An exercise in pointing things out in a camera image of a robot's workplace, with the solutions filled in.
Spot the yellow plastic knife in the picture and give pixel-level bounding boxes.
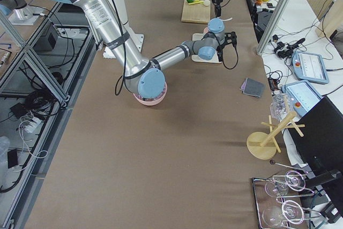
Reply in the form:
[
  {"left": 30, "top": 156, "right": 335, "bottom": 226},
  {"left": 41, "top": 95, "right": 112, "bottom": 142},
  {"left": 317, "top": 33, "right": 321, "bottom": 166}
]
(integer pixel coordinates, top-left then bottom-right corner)
[{"left": 188, "top": 1, "right": 204, "bottom": 5}]

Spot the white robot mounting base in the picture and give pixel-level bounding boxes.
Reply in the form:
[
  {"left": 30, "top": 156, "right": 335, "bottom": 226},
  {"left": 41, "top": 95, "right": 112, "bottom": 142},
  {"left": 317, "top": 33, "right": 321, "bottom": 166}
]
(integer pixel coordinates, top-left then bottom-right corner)
[{"left": 99, "top": 0, "right": 145, "bottom": 60}]

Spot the wine glass lower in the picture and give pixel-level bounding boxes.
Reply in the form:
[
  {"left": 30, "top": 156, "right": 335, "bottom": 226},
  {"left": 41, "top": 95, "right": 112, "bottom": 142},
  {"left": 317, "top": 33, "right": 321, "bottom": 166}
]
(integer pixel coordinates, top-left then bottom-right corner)
[{"left": 262, "top": 200, "right": 305, "bottom": 228}]

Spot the black monitor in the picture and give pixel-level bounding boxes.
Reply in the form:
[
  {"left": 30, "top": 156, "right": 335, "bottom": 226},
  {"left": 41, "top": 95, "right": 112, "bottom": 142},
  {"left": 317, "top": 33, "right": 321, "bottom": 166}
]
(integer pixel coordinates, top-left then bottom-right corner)
[{"left": 289, "top": 97, "right": 342, "bottom": 188}]

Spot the wooden cup tree stand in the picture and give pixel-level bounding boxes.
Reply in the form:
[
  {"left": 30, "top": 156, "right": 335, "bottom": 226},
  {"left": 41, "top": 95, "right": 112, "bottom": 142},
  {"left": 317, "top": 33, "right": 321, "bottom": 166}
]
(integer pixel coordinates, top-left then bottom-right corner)
[{"left": 246, "top": 97, "right": 306, "bottom": 161}]

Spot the large pink ribbed bowl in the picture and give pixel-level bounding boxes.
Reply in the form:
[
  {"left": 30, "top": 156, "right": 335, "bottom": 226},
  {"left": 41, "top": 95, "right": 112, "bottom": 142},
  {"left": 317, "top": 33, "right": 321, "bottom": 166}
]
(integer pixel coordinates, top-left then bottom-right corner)
[{"left": 133, "top": 83, "right": 168, "bottom": 106}]

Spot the aluminium frame post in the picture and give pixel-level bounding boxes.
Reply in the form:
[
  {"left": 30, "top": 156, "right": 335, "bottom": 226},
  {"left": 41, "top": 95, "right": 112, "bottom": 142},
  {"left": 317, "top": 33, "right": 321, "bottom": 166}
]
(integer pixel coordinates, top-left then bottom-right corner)
[{"left": 256, "top": 0, "right": 289, "bottom": 56}]

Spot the bamboo cutting board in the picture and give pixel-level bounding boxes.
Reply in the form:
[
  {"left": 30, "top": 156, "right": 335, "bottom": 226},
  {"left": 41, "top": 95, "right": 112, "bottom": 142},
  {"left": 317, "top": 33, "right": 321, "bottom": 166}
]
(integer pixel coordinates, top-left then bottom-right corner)
[{"left": 181, "top": 0, "right": 211, "bottom": 24}]

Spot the white onion piece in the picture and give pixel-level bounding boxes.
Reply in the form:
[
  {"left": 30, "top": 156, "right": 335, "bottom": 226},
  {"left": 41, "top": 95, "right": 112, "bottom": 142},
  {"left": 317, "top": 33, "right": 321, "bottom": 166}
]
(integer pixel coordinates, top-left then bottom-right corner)
[{"left": 203, "top": 0, "right": 211, "bottom": 6}]

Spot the blue teach pendant near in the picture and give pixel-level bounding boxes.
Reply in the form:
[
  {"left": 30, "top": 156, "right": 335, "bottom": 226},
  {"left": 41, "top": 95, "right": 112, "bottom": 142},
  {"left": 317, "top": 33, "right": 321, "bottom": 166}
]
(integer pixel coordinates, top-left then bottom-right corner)
[{"left": 281, "top": 80, "right": 323, "bottom": 117}]

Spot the blue teach pendant far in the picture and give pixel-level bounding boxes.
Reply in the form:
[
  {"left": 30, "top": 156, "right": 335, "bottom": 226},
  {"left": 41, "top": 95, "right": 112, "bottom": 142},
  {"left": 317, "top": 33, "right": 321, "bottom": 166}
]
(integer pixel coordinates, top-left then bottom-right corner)
[{"left": 292, "top": 51, "right": 330, "bottom": 84}]

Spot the blue teach pendant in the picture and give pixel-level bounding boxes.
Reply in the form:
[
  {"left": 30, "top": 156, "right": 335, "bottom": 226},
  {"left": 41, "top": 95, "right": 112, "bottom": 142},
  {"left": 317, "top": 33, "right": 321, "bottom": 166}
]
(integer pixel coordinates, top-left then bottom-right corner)
[
  {"left": 292, "top": 51, "right": 330, "bottom": 84},
  {"left": 281, "top": 80, "right": 323, "bottom": 117}
]

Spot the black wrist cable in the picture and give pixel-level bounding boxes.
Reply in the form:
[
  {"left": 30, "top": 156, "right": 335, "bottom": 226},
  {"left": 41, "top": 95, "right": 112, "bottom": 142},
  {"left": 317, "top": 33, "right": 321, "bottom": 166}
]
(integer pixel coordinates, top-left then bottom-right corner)
[{"left": 221, "top": 43, "right": 239, "bottom": 70}]

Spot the wine glass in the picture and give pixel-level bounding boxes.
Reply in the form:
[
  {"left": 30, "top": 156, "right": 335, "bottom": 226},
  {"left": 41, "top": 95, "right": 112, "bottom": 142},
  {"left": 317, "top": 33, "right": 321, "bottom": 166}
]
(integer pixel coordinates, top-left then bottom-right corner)
[
  {"left": 265, "top": 170, "right": 305, "bottom": 197},
  {"left": 262, "top": 200, "right": 305, "bottom": 228}
]

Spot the grey folded cloth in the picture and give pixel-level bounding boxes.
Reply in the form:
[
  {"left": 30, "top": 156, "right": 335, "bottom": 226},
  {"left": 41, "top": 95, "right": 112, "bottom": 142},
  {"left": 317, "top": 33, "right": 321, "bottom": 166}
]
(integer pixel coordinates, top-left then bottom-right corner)
[{"left": 240, "top": 78, "right": 265, "bottom": 98}]

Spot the wine glass upper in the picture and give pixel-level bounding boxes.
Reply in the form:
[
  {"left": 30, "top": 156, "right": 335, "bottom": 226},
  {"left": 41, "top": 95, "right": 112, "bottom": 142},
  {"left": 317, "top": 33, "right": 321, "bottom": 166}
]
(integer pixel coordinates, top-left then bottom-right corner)
[{"left": 265, "top": 170, "right": 305, "bottom": 197}]

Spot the white rectangular tray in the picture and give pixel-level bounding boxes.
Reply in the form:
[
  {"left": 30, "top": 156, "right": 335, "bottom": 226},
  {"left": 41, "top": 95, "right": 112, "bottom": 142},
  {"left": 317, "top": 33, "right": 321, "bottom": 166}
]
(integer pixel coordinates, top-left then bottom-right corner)
[{"left": 191, "top": 33, "right": 222, "bottom": 64}]

